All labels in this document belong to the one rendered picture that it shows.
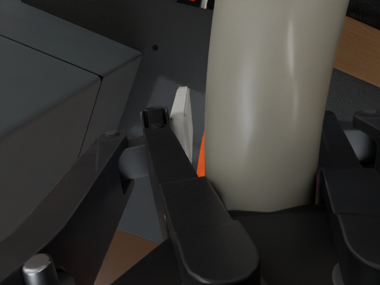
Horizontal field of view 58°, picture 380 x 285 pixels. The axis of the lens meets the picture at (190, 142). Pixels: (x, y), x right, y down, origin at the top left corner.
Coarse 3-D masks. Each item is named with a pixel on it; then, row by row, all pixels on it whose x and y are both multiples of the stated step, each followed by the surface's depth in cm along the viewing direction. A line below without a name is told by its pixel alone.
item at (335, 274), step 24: (240, 216) 8; (264, 216) 8; (288, 216) 8; (312, 216) 8; (168, 240) 7; (264, 240) 7; (288, 240) 7; (312, 240) 7; (144, 264) 7; (168, 264) 7; (264, 264) 6; (288, 264) 6; (312, 264) 6; (336, 264) 6
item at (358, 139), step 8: (344, 128) 14; (352, 128) 14; (352, 136) 14; (360, 136) 14; (368, 136) 14; (352, 144) 14; (360, 144) 14; (368, 144) 14; (360, 152) 14; (368, 152) 14; (360, 160) 14; (368, 160) 14
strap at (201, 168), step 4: (200, 148) 109; (200, 152) 109; (200, 156) 110; (204, 156) 110; (200, 160) 110; (204, 160) 110; (200, 164) 111; (204, 164) 111; (200, 168) 111; (204, 168) 111; (200, 172) 112; (204, 172) 112; (200, 176) 112
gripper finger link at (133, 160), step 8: (128, 144) 15; (136, 144) 14; (144, 144) 14; (128, 152) 14; (136, 152) 14; (144, 152) 14; (120, 160) 14; (128, 160) 14; (136, 160) 14; (144, 160) 14; (120, 168) 14; (128, 168) 14; (136, 168) 14; (144, 168) 15; (120, 176) 14; (128, 176) 14; (136, 176) 15
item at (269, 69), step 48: (240, 0) 7; (288, 0) 7; (336, 0) 7; (240, 48) 7; (288, 48) 7; (336, 48) 8; (240, 96) 8; (288, 96) 7; (240, 144) 8; (288, 144) 8; (240, 192) 8; (288, 192) 8
